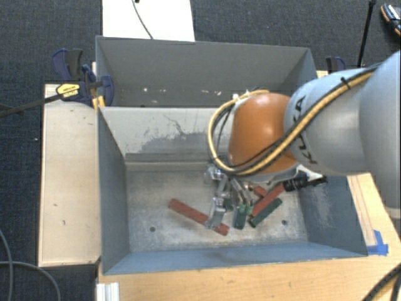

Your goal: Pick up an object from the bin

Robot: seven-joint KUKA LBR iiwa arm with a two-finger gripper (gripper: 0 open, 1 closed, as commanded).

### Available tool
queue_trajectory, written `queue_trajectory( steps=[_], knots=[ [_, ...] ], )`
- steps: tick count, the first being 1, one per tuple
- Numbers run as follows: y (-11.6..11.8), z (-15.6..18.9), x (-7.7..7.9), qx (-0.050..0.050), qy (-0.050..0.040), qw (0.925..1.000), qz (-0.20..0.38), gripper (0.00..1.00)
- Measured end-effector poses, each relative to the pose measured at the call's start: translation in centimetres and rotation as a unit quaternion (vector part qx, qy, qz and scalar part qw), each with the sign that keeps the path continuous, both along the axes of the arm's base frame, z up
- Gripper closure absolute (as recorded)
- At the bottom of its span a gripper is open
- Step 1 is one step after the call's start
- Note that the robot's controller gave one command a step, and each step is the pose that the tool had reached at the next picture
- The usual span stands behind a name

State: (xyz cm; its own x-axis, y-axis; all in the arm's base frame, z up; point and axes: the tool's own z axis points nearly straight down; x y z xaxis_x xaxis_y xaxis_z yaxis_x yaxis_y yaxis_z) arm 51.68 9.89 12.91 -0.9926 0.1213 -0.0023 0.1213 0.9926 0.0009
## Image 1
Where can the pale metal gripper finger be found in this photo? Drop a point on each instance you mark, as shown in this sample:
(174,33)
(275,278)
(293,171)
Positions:
(221,211)
(211,219)

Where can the dark green flat block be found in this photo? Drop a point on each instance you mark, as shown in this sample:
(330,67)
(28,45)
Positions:
(266,213)
(239,220)

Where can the long red-brown flat block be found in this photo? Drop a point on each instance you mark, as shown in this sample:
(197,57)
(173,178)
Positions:
(188,211)

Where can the grey metal bin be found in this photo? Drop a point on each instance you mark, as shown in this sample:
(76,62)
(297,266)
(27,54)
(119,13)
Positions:
(175,199)

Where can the pale wood board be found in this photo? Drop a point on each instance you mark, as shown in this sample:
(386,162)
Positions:
(69,174)

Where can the black cylinder on white bracket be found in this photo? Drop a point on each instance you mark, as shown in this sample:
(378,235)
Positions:
(296,183)

